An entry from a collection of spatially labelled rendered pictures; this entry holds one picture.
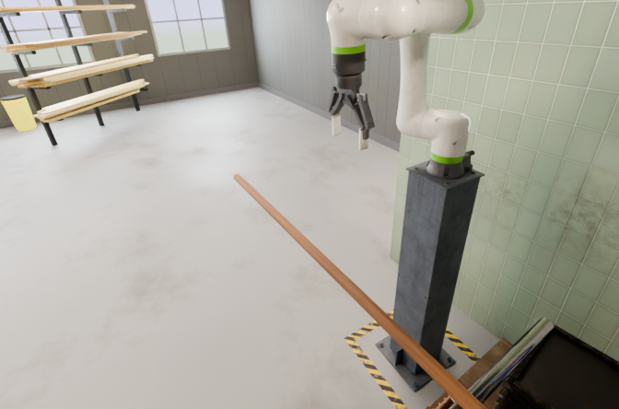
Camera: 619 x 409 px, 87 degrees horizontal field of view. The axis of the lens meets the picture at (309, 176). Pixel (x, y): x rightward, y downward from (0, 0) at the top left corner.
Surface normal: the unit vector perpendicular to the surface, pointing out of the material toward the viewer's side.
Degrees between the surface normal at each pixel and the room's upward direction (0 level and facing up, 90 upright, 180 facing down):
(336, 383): 0
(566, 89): 90
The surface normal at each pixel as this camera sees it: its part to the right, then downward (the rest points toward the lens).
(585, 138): -0.83, 0.29
